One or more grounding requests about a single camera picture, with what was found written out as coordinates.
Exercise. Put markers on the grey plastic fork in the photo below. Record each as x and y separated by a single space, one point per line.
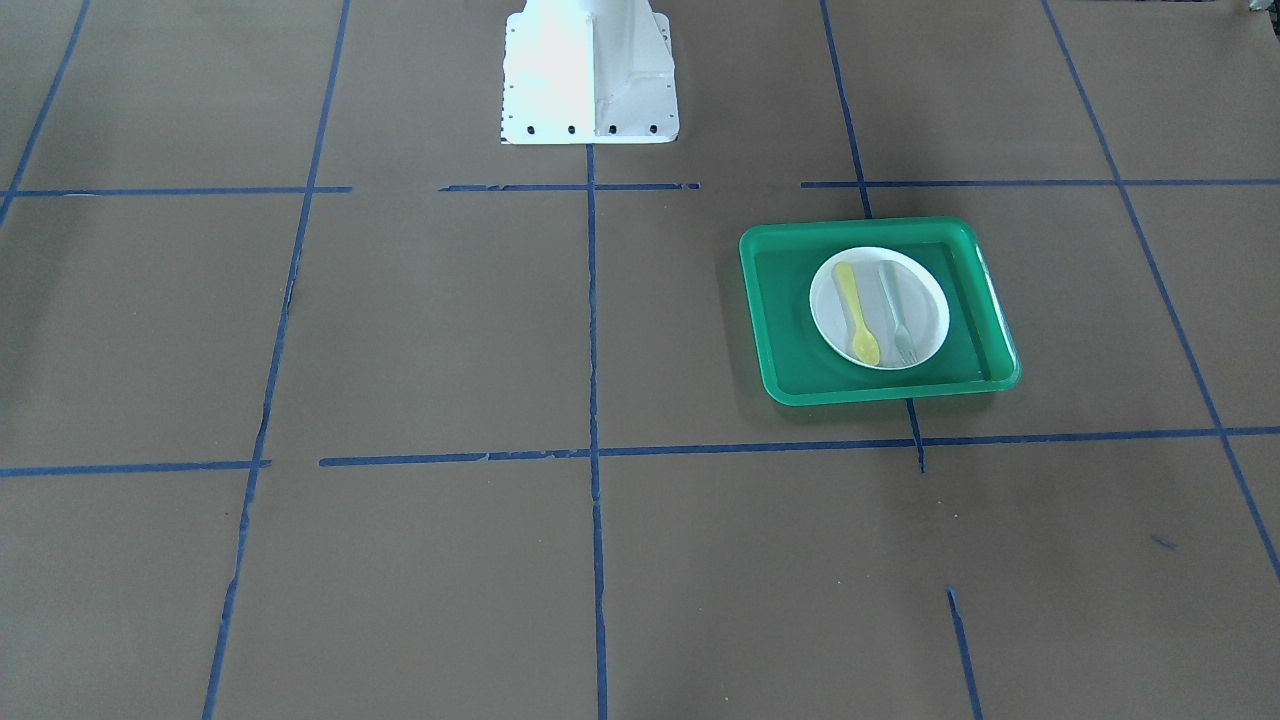
902 339

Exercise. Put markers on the green plastic tray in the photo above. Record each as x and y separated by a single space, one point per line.
799 369

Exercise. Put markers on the white round plate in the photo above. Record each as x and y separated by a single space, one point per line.
923 303

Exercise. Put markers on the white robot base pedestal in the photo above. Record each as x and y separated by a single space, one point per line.
580 72

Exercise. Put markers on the yellow plastic spoon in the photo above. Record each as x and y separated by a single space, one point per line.
863 346

